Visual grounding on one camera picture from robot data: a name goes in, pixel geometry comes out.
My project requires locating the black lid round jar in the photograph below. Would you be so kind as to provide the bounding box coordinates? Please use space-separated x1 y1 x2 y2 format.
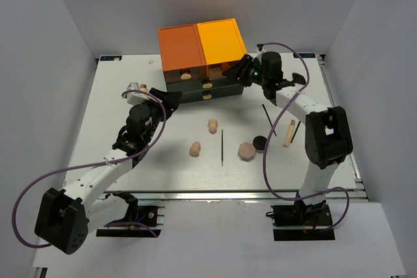
252 135 267 153

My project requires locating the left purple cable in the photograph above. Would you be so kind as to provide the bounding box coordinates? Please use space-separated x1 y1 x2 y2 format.
12 90 167 248

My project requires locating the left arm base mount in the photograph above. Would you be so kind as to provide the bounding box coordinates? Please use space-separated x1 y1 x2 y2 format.
96 191 165 238

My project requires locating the black fan brush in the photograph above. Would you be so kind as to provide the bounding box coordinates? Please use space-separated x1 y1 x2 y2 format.
292 73 306 85

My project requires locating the right beige concealer tube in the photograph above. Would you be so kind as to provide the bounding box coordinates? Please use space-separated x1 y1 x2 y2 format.
283 120 295 148

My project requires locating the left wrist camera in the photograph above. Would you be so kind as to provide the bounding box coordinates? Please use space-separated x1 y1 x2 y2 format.
124 83 149 105

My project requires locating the purple cable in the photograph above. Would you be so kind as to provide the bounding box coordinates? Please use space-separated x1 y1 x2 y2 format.
12 90 167 248
257 42 350 230

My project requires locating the dark orange drawer box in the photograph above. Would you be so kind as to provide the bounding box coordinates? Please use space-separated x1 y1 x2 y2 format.
158 24 207 84

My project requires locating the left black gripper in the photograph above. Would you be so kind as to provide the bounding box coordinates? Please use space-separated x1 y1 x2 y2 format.
141 89 182 143

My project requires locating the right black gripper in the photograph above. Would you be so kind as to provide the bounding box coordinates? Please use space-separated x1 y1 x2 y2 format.
223 54 268 88

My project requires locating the dark teal drawer cabinet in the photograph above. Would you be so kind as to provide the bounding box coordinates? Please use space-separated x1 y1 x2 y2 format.
166 77 244 104

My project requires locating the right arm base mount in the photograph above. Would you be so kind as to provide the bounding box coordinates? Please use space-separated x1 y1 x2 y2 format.
265 204 336 242

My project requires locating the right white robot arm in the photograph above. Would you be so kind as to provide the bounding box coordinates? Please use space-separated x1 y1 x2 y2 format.
222 51 353 225

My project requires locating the beige makeup sponge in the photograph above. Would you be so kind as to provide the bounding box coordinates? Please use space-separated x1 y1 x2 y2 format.
208 118 218 134
189 141 201 157

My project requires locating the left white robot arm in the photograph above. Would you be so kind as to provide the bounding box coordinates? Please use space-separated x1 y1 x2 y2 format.
35 88 182 255

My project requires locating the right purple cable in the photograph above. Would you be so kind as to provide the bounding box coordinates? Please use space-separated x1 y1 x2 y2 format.
257 42 350 230

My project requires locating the far right thin black brush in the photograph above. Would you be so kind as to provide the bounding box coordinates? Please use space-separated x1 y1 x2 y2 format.
290 121 301 144

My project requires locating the clear yellow box drawer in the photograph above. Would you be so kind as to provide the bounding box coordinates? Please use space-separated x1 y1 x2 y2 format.
207 61 237 79

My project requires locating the yellow drawer box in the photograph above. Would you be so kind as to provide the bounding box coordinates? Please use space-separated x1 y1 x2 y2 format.
197 18 248 68

